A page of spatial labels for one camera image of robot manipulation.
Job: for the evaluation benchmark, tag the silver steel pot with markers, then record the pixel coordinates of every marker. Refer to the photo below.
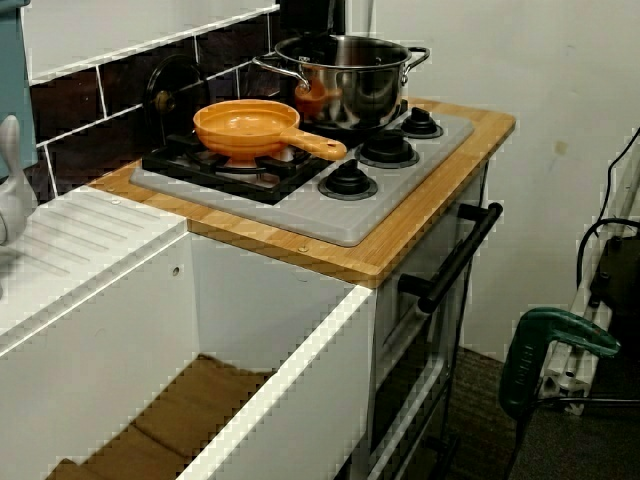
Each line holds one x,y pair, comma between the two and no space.
360,90

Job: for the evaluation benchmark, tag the grey stove top plate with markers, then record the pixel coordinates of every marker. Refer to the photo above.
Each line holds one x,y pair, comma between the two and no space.
320,220

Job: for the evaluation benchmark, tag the black stove knob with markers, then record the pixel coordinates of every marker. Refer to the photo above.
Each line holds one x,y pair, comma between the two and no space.
419,122
385,147
347,177

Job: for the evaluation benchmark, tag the white oven door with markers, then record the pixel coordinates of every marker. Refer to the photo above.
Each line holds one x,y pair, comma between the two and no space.
387,300

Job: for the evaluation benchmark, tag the black burner grate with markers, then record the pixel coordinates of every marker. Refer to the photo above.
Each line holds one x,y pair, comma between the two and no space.
340,136
170,160

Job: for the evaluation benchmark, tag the orange toy frying pan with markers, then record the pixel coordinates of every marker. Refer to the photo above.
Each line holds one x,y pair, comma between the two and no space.
240,125

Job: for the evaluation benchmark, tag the dark glass pot lid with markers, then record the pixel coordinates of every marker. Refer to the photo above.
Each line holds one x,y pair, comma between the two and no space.
170,80

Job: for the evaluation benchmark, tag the white toy sink basin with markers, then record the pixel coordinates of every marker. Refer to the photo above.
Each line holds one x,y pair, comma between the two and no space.
100,325

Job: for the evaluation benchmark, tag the black power box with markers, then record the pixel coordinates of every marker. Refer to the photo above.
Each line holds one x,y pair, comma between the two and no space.
620,270

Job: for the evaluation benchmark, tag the grey toy faucet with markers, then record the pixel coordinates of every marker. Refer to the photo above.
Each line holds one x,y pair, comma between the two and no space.
12,190

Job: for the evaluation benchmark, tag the aluminium frame rail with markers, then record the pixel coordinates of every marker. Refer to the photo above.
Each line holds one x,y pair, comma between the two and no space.
565,372

